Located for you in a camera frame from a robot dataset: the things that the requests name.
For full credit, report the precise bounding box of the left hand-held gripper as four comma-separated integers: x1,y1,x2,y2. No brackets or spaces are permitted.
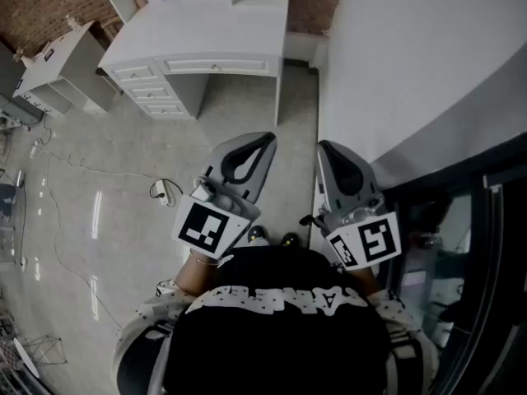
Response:
171,132,278,261

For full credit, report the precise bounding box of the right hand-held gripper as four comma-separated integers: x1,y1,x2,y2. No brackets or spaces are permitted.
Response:
315,140,403,272

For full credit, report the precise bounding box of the person's left forearm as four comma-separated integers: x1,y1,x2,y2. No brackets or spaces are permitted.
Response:
175,247,231,299

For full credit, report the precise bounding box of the person's right forearm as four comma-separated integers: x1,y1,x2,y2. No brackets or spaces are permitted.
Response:
343,261,382,296

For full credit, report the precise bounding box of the white desk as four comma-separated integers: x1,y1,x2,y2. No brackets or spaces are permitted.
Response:
96,0,291,128

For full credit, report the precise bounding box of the person's left shoe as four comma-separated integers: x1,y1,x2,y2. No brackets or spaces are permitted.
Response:
246,225,271,248

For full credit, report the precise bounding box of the person's shoe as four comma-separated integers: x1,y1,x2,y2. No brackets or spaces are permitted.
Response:
279,231,304,250
246,225,271,248

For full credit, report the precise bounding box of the person's right shoe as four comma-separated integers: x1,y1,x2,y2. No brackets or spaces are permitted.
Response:
279,231,304,250

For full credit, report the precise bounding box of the person's black and white top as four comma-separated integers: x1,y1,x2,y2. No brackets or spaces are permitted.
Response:
113,244,440,395

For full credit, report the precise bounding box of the white side cabinet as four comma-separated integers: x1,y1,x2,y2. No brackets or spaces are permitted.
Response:
12,20,121,119

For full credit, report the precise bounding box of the thin wrist bracelet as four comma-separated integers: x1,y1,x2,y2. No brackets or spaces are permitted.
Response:
189,249,226,268

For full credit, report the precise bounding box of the white floor cable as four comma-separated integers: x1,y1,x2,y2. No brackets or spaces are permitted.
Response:
30,128,184,199

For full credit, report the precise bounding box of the thin dark floor cable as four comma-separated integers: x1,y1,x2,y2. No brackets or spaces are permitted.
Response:
40,154,125,332

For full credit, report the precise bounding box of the metal wire stand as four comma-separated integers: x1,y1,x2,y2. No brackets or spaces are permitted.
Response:
15,334,69,368

